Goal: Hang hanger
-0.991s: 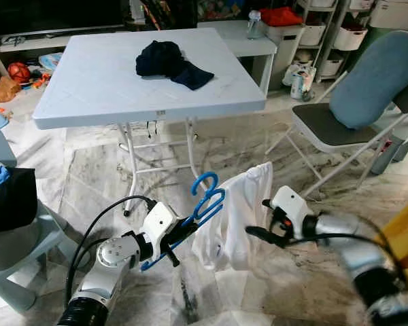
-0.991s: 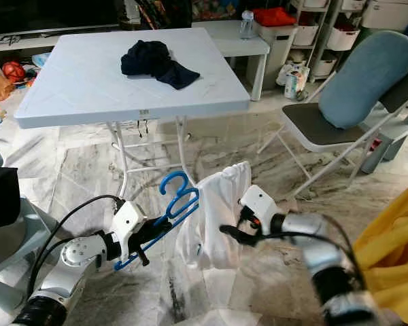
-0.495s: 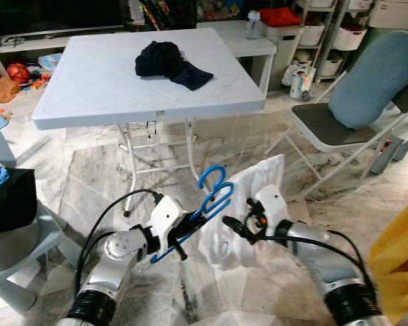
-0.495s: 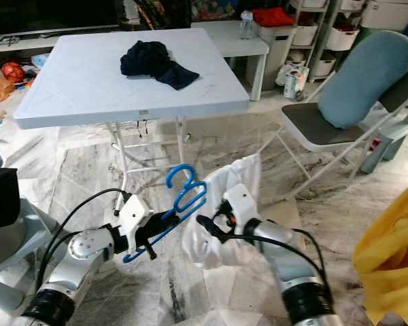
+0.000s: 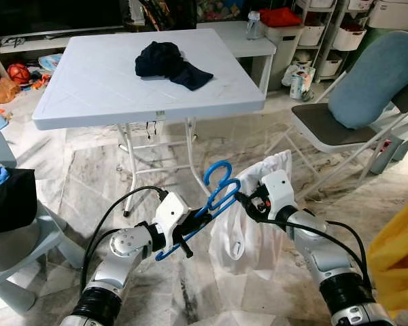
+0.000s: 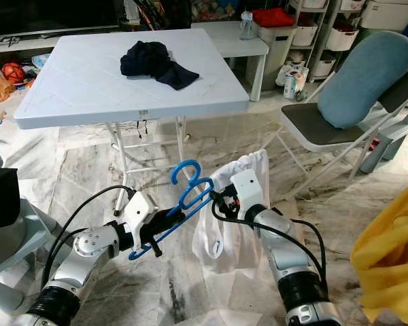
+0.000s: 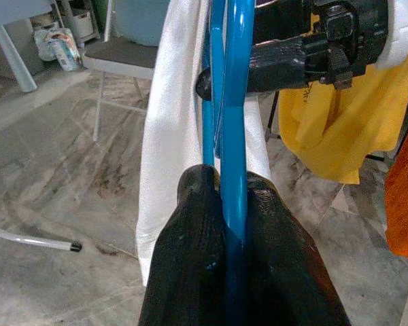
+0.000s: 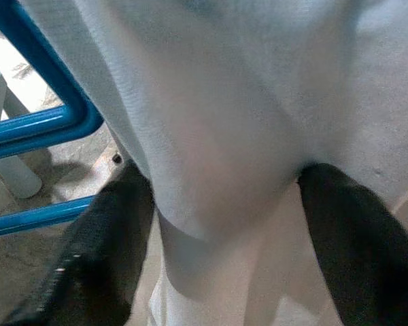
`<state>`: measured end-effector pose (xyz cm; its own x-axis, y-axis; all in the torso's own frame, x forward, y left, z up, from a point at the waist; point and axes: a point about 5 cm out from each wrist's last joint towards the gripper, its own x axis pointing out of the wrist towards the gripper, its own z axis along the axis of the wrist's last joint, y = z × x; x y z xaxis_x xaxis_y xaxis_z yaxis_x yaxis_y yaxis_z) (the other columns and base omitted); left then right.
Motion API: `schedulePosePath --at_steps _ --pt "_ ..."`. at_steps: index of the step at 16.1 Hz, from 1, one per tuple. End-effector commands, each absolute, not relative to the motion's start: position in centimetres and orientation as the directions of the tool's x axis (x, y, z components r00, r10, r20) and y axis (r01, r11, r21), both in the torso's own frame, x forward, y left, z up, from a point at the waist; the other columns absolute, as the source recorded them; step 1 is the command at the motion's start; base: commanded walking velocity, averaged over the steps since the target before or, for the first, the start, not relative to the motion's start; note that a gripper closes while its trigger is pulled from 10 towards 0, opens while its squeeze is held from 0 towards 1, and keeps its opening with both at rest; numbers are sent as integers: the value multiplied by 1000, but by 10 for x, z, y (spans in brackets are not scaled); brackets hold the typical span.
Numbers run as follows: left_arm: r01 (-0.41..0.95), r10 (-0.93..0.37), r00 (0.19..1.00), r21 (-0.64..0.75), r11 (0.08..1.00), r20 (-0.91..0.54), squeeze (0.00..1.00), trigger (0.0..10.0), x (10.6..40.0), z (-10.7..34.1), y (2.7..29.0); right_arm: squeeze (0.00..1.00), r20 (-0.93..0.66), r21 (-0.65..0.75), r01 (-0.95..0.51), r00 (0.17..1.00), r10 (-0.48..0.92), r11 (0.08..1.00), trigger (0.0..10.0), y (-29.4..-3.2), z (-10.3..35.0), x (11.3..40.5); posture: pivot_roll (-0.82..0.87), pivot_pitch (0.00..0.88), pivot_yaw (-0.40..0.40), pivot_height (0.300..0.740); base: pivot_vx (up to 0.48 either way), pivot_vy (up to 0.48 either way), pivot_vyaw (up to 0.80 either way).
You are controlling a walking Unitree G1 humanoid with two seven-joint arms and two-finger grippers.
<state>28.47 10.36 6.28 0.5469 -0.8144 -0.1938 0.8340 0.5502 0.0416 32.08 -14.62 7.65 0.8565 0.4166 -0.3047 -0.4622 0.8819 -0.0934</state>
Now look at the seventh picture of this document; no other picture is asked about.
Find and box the grey folding chair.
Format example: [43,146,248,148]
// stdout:
[82,0,159,143]

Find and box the yellow shirt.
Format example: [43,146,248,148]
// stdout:
[277,43,408,186]

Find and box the blue plastic clothes hanger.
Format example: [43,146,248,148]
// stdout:
[200,0,258,326]

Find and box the orange shirt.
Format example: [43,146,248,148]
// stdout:
[384,115,408,259]

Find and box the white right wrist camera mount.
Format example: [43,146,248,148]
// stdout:
[377,0,408,71]

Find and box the light grey folding table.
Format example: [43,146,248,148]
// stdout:
[0,220,83,254]

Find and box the white printed plastic bag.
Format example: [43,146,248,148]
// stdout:
[33,26,82,72]

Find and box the light blue back cushion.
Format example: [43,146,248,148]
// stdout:
[114,0,171,47]

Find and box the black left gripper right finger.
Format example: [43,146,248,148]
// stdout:
[246,172,351,326]

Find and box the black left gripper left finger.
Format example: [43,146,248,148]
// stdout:
[138,164,227,326]

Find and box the small white plastic table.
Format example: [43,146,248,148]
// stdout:
[0,0,55,93]

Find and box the white shirt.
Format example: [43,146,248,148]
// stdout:
[135,0,273,288]

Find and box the white drawer storage shelf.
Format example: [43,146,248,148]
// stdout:
[50,0,101,45]

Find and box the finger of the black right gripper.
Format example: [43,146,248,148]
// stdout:
[195,37,307,102]
[254,5,313,45]

